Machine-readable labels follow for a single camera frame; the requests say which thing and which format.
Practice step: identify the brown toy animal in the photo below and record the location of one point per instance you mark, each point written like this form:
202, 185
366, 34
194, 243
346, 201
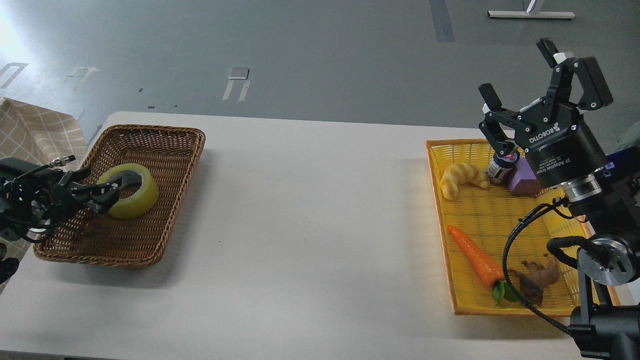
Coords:
539, 277

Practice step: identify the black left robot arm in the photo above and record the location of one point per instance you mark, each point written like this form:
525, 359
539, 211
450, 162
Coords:
57, 163

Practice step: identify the toy croissant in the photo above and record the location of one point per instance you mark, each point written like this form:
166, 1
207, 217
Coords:
460, 173

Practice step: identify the yellow tape roll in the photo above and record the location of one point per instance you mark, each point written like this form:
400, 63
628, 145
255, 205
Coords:
141, 201

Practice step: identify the orange toy carrot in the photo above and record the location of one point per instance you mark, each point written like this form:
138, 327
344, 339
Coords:
487, 269

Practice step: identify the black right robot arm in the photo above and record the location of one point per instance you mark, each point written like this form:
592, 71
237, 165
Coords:
603, 189

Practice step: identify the brown wicker basket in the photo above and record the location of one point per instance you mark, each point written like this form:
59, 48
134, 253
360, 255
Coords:
171, 154

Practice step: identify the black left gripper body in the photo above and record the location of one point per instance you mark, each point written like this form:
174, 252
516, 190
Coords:
30, 206

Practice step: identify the beige checkered cloth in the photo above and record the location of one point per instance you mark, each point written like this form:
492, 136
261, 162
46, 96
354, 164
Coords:
36, 135

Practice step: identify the yellow plastic basket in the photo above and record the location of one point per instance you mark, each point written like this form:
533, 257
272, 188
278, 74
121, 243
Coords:
487, 217

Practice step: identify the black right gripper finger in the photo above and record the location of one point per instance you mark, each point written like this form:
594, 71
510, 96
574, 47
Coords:
596, 93
495, 117

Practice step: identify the small dark jar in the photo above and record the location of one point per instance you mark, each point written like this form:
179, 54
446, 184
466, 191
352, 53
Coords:
500, 166

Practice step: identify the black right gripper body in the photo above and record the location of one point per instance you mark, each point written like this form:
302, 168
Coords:
559, 147

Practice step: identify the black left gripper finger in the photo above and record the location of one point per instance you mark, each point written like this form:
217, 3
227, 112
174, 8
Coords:
99, 198
69, 178

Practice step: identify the purple foam block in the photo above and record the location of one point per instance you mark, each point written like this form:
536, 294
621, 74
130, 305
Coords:
522, 181

